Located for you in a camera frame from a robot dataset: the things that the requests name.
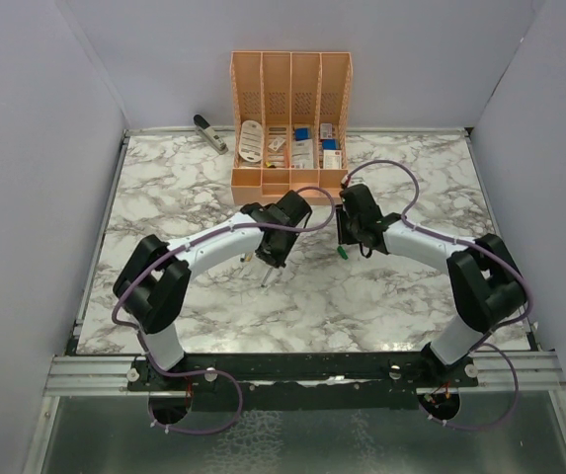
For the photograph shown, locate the green white pen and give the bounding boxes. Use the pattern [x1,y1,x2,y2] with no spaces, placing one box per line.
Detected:
[261,269,272,287]

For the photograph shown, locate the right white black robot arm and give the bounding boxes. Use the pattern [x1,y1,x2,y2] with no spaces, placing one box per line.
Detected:
[336,184,527,386]

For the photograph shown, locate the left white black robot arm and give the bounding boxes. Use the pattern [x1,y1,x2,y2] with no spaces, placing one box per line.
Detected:
[113,191,312,390]

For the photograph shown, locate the green pen cap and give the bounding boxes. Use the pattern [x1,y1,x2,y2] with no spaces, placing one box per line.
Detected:
[337,245,349,260]

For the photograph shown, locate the large white box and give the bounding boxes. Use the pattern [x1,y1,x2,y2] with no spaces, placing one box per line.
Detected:
[322,149,343,170]

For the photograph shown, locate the white paper packet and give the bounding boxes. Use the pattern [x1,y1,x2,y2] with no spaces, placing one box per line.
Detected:
[290,139,315,170]

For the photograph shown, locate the red white small box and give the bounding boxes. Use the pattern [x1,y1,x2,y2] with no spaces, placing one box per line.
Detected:
[319,122,334,140]

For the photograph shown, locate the white oval card pack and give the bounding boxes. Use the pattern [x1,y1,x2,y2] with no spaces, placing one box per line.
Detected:
[237,119,264,164]

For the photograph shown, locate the small white label box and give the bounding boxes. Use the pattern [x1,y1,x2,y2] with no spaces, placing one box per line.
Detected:
[268,136,285,152]

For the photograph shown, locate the blue stamp left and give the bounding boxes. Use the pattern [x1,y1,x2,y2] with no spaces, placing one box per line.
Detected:
[293,126,311,141]

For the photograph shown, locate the orange plastic file organizer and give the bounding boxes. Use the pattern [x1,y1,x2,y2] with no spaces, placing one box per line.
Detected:
[230,50,353,204]

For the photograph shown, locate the black grey stapler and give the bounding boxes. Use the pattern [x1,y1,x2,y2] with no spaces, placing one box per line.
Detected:
[193,114,228,154]

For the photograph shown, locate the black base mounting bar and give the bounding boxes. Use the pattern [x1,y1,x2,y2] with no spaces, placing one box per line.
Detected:
[127,352,477,412]

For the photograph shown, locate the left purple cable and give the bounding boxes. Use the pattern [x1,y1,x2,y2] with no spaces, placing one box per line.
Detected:
[113,186,337,435]

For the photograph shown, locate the purple cable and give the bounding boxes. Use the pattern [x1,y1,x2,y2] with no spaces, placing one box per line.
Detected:
[341,160,533,434]
[113,186,337,435]

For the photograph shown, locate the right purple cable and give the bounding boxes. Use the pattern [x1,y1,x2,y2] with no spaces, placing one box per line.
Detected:
[341,160,533,434]

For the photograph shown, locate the aluminium frame rail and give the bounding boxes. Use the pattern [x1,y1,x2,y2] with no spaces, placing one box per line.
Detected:
[43,351,566,397]

